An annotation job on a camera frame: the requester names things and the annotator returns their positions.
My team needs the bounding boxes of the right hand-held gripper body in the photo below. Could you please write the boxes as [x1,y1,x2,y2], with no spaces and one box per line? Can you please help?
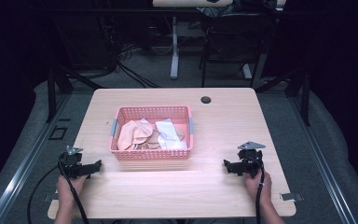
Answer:
[235,141,267,179]

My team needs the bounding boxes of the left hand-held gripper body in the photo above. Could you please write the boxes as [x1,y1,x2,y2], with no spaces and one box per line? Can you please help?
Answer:
[58,145,90,179]

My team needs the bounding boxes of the person's left hand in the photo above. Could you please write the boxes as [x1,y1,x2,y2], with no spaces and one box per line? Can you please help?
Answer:
[56,174,87,207]

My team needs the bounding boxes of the person's right hand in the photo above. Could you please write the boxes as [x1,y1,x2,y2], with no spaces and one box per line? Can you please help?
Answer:
[244,169,273,207]

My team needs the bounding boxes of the peach cloth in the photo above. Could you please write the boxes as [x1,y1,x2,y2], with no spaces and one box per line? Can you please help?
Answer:
[117,119,154,151]

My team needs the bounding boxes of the pink plastic basket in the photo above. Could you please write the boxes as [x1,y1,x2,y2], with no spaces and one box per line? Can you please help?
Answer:
[108,105,195,161]

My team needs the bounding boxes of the tan cloth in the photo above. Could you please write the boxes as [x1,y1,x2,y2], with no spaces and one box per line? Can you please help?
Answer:
[132,125,186,151]

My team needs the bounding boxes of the white cloth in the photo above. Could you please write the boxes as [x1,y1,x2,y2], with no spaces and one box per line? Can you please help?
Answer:
[154,118,188,151]

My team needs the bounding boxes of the white desk leg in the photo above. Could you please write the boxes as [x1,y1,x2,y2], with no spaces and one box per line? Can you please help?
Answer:
[170,16,181,80]
[241,63,254,80]

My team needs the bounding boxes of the black chair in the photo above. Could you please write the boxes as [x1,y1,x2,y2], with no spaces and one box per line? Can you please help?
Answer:
[199,11,279,89]

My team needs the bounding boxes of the light wooden desk top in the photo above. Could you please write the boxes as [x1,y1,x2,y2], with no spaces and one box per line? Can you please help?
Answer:
[152,0,235,8]

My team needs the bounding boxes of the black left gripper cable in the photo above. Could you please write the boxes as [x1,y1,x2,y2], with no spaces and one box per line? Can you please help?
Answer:
[27,160,90,224]

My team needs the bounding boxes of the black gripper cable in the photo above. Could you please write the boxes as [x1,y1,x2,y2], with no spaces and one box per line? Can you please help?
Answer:
[255,158,266,224]
[27,160,90,224]

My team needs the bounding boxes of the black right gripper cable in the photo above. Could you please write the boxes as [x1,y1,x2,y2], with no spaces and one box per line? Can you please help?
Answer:
[255,158,266,224]

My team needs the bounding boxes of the aluminium floor rail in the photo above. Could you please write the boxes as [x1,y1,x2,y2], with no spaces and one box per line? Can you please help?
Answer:
[288,96,358,224]
[0,92,71,224]

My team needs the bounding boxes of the black metal frame stand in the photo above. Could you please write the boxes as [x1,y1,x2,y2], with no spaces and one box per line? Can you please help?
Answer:
[255,66,311,127]
[45,63,103,124]

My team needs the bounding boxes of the black floor cables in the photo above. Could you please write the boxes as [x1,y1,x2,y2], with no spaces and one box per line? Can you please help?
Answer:
[99,40,162,90]

